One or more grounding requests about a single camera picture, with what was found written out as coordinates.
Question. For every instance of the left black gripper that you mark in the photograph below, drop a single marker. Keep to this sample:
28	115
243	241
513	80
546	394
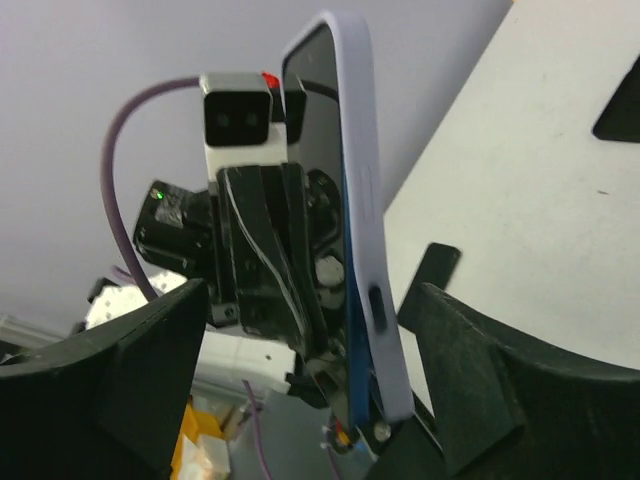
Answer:
262	256

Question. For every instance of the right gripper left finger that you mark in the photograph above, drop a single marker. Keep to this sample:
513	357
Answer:
106	403

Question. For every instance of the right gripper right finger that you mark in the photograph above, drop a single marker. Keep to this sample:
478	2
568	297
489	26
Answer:
510	406

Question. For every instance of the black phone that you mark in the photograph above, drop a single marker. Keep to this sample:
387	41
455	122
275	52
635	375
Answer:
436	268

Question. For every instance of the colourful clutter pile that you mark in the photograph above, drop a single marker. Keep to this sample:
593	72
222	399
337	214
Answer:
202	449

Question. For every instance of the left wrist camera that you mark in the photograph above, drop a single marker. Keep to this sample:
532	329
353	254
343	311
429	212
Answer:
243	120

